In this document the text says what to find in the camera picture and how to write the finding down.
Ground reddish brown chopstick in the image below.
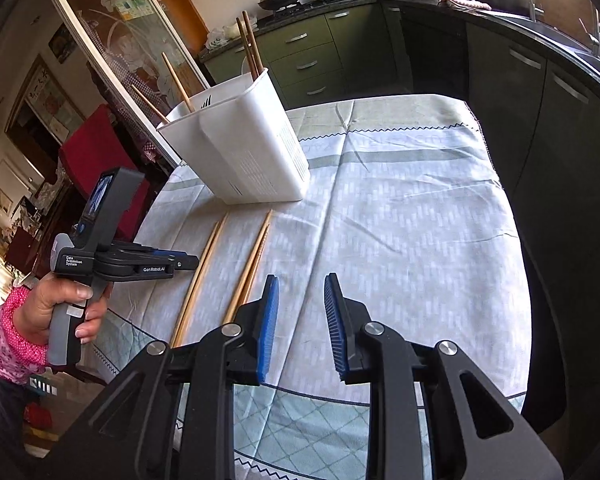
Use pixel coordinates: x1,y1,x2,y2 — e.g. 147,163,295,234
235,16,260,78
243,10,266,71

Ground dark wall poster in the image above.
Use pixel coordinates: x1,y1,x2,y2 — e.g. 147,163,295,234
47,22,79,64

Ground pale green patterned tablecloth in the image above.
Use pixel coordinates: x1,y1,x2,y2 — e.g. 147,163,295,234
87,94,534,480

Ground steel double sink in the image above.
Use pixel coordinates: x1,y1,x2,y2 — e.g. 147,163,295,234
572,47,600,70

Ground white plastic bags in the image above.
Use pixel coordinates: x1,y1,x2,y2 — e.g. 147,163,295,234
205,22,244,51

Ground black gas stove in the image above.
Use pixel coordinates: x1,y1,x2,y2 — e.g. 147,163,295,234
252,0,372,19

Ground glass sliding door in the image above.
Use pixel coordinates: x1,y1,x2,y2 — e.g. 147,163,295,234
35,0,217,113

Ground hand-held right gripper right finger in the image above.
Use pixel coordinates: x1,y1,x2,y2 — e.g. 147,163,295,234
324,272,564,480

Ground white plastic utensil holder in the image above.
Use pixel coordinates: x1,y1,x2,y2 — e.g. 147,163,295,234
156,67,311,206

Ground cluttered side table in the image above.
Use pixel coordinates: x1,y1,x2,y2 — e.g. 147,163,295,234
2,170,81,281

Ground red covered chair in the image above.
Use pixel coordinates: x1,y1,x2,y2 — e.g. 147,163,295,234
57,105,182,222

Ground checkered apron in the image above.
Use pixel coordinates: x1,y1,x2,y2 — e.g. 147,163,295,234
80,12,157,100

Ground dark lower cabinets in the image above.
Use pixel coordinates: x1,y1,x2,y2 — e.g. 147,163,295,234
380,0,600,431

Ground wooden cutting board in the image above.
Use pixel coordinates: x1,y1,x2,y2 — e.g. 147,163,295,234
535,0,597,32

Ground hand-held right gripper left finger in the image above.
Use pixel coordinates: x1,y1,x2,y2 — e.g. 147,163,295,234
70,275,281,480

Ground person's left forearm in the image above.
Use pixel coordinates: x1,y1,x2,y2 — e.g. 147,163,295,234
0,285,51,387

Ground person's left hand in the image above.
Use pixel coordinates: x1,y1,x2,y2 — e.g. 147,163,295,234
22,272,115,346

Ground green lower cabinets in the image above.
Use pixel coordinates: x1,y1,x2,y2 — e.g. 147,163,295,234
200,1,399,109

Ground framed calligraphy poster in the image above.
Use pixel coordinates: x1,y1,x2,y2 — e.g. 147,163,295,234
4,54,87,137

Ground pink cloth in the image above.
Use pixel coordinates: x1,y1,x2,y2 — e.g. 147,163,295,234
439,0,492,11

